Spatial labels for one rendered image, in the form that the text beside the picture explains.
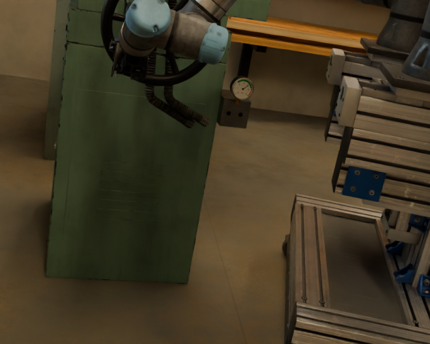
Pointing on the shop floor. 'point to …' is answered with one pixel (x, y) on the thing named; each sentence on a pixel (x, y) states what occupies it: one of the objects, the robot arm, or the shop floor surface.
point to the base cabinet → (127, 172)
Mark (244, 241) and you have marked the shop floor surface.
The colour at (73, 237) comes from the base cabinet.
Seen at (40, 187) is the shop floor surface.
